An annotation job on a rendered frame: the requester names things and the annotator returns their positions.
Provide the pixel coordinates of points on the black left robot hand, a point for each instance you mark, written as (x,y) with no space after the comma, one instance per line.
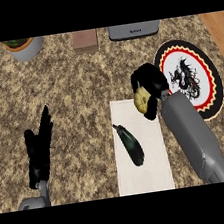
(38,151)

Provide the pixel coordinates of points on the dragon print round plate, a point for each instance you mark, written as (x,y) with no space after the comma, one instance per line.
(192,72)

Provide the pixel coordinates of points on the grey plant pot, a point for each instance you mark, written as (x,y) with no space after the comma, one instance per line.
(24,49)

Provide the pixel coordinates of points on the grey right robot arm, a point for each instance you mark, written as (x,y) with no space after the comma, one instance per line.
(193,138)

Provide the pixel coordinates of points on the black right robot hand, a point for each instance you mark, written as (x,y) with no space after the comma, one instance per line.
(151,78)

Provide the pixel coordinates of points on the grey appliance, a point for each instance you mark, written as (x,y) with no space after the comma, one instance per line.
(134,30)

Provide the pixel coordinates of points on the white placemat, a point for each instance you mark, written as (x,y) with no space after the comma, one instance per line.
(145,176)

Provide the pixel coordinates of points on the brown wooden block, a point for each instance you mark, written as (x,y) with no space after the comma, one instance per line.
(85,41)

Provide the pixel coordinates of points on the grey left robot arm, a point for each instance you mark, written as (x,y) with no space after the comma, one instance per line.
(36,197)

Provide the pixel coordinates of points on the yellow squash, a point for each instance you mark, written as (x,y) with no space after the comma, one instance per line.
(142,100)

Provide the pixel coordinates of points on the dark green eggplant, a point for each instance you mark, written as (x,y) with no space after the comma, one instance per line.
(131,144)

